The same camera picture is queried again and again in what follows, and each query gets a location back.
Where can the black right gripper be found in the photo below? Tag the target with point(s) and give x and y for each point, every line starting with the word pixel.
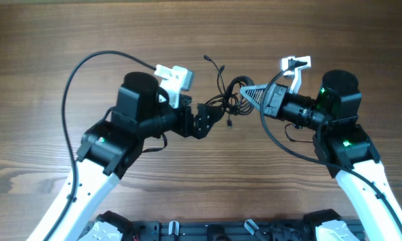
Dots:
pixel 274 103

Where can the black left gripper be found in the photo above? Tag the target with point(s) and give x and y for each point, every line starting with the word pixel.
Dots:
pixel 197 128

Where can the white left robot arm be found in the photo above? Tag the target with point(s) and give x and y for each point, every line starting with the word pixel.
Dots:
pixel 144 109

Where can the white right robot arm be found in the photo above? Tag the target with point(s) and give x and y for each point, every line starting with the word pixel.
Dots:
pixel 340 143

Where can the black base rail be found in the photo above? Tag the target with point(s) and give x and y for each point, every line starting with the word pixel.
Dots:
pixel 320 225

